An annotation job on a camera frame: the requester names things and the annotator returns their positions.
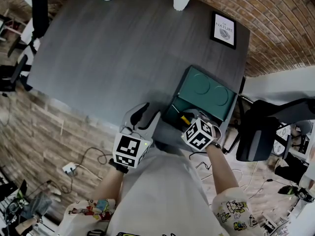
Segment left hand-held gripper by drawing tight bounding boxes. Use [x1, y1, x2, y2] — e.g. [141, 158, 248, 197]
[112, 102, 162, 168]

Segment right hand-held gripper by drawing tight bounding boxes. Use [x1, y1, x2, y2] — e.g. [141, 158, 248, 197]
[181, 108, 215, 152]

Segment green box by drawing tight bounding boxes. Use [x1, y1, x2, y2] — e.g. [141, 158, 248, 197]
[163, 65, 238, 128]

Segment person's right forearm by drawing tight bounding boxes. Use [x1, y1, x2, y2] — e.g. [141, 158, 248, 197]
[205, 143, 241, 197]

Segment person's left forearm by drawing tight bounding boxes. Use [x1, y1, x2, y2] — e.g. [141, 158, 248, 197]
[91, 165, 124, 203]

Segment person's right hand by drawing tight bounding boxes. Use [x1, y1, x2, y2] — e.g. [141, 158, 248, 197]
[211, 124, 222, 145]

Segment black office chair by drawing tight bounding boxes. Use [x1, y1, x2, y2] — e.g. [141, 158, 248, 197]
[227, 98, 315, 162]

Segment grey apron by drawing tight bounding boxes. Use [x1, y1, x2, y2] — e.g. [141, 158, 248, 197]
[108, 141, 223, 236]

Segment white cartoon print shirt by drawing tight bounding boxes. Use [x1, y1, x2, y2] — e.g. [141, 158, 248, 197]
[58, 187, 265, 236]

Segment white power strip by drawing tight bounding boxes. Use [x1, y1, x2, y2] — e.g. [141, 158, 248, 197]
[62, 162, 80, 177]

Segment white desk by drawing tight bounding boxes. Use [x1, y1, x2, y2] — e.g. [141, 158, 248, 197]
[240, 66, 315, 101]

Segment black framed picture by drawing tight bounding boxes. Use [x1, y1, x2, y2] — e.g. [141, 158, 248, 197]
[210, 10, 237, 50]

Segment black hanging garment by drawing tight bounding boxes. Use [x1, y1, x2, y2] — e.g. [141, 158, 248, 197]
[29, 0, 50, 41]

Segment black wrist strap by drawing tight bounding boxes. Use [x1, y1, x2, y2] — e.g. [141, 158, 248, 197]
[108, 158, 129, 174]

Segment white floor cable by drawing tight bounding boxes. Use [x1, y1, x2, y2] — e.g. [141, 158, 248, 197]
[195, 160, 259, 194]

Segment black floor cable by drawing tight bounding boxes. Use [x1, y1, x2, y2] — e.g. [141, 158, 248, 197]
[59, 146, 114, 194]

